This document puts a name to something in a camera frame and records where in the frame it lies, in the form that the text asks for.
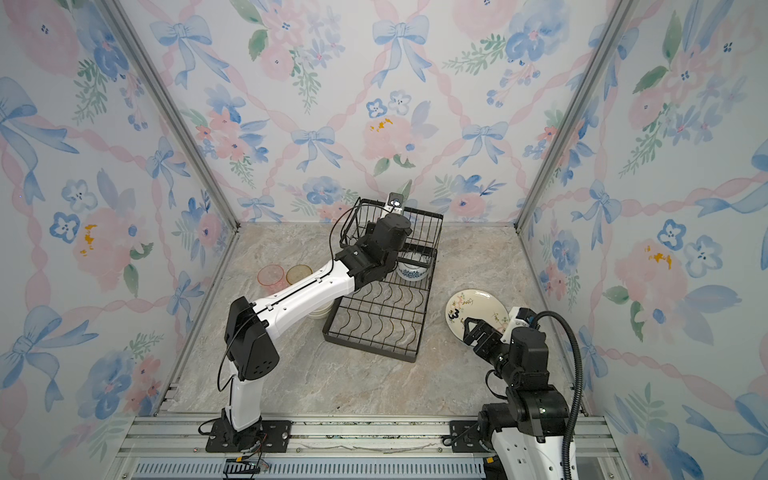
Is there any cream plate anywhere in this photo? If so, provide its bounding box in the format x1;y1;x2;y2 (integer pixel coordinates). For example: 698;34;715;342
445;289;510;340

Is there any black wire dish rack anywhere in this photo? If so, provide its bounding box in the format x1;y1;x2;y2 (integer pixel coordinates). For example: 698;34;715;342
322;207;444;363

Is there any blue floral bowl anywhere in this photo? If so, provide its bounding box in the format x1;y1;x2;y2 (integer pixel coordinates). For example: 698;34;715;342
396;262;428;282

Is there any yellow glass cup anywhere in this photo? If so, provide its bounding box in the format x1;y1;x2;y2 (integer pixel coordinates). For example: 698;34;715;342
286;264;313;285

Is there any pink glass cup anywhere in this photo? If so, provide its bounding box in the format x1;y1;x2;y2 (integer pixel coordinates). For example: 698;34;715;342
257;264;289;295

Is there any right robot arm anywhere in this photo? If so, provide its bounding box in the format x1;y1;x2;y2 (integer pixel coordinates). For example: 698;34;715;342
463;318;581;479

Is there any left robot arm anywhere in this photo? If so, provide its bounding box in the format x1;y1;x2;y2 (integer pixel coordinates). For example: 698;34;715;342
224;212;412;432

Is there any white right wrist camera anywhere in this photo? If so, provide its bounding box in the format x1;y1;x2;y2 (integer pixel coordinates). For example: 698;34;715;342
502;307;537;344

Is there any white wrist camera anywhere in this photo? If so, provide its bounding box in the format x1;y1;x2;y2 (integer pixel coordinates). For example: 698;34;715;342
502;307;537;344
384;192;405;215

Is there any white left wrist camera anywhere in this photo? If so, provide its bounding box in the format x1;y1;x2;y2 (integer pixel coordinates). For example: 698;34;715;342
384;192;405;215

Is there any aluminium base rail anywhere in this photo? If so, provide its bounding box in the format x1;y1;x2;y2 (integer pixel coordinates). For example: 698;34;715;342
106;413;628;479

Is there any aluminium corner post right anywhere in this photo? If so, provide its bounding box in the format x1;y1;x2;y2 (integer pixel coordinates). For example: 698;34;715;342
514;0;636;235

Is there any aluminium corner post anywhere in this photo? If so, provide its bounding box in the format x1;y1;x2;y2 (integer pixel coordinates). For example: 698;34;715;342
95;0;240;231
514;0;636;235

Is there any aluminium corner post left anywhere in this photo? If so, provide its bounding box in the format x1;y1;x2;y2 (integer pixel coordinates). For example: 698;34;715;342
95;0;240;231

